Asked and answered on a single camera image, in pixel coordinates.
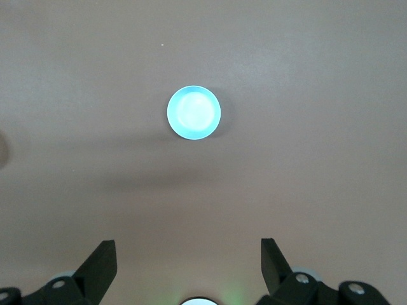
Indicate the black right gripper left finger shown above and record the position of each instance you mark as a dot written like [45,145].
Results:
[86,282]

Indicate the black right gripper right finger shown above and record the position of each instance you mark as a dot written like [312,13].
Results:
[280,282]

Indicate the light blue bowl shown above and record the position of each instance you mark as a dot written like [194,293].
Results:
[194,112]

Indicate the brown table mat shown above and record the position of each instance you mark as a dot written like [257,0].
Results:
[95,95]

